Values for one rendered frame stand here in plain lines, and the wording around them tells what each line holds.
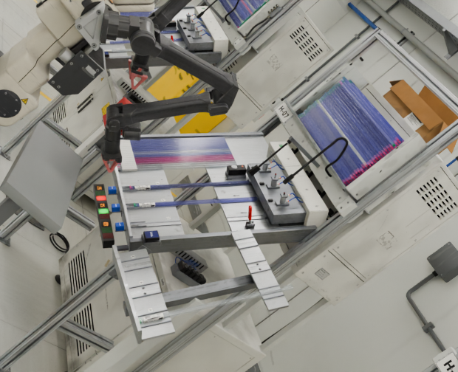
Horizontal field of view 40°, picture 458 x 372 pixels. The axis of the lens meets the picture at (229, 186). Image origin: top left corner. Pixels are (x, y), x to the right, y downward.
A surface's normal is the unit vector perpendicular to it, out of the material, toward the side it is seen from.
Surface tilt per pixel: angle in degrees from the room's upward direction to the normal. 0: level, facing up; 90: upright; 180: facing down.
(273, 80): 90
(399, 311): 90
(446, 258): 90
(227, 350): 90
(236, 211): 43
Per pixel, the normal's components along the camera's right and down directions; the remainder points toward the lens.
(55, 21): 0.20, 0.54
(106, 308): -0.61, -0.51
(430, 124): -0.38, -0.62
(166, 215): 0.14, -0.80
